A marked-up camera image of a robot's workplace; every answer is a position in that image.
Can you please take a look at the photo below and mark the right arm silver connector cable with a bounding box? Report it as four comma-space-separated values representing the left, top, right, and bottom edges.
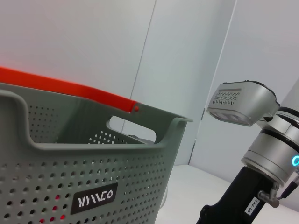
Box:
279, 168, 299, 200

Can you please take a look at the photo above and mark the grey perforated storage basket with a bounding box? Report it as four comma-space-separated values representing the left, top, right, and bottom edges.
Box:
0, 83, 194, 224

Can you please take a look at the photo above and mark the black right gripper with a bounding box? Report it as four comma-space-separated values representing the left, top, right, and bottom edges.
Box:
195, 166, 274, 224

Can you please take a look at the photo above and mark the orange basket handle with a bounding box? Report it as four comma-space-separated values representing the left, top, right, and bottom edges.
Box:
0, 66, 140, 114

